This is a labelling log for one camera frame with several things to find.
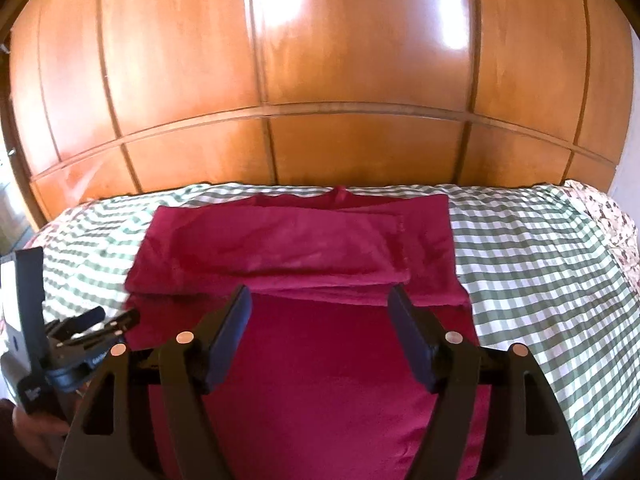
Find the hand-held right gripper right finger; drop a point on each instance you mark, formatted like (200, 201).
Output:
(415, 340)

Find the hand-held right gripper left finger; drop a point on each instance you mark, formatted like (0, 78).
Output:
(231, 340)

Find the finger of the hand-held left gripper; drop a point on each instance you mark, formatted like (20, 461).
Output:
(75, 322)
(112, 327)

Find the dark red knit garment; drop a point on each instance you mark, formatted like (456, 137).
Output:
(320, 270)

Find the person's left hand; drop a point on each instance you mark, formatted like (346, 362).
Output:
(40, 435)

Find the green checked bed sheet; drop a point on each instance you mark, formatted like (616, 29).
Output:
(530, 260)

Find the floral patterned bed sheet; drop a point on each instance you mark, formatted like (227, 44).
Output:
(612, 225)

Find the glossy wooden wardrobe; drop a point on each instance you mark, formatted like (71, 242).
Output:
(320, 85)

